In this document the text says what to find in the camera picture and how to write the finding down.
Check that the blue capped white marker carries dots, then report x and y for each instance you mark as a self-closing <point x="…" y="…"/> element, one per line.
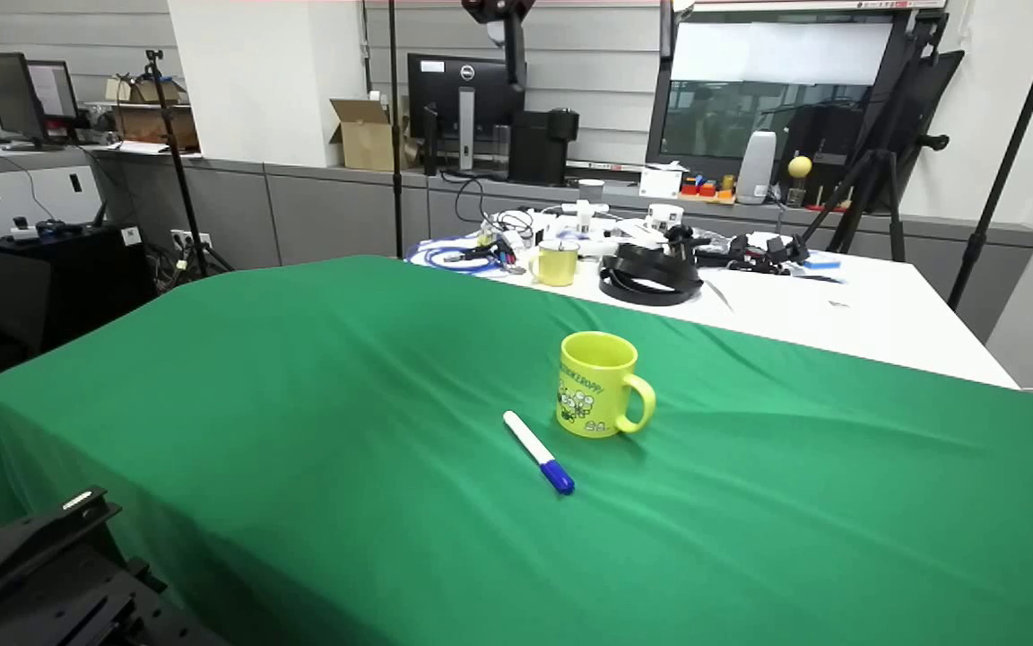
<point x="538" y="452"/>

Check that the yellow cartoon mug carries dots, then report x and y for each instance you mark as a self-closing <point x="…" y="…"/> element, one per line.
<point x="599" y="390"/>

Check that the small yellow plastic jar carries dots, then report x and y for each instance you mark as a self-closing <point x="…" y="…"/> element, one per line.
<point x="558" y="264"/>

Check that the green table cloth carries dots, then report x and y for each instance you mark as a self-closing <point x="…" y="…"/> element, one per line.
<point x="316" y="456"/>

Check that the black speaker box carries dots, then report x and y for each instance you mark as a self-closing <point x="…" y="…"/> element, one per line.
<point x="538" y="143"/>

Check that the white container with lid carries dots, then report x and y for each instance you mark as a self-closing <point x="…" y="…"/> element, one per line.
<point x="660" y="179"/>

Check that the black computer monitor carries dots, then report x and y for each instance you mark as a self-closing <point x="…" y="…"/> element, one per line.
<point x="452" y="98"/>

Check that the cardboard box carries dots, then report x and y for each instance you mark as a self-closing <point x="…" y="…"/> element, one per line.
<point x="362" y="135"/>

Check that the black headset on table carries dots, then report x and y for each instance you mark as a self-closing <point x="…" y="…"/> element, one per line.
<point x="765" y="251"/>

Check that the large window display frame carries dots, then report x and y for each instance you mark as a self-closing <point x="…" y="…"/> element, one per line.
<point x="803" y="74"/>

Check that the black clamp bracket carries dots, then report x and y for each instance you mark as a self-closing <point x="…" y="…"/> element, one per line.
<point x="32" y="543"/>

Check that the black camera tripod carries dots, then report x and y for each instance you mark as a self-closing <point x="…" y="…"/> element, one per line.
<point x="879" y="166"/>

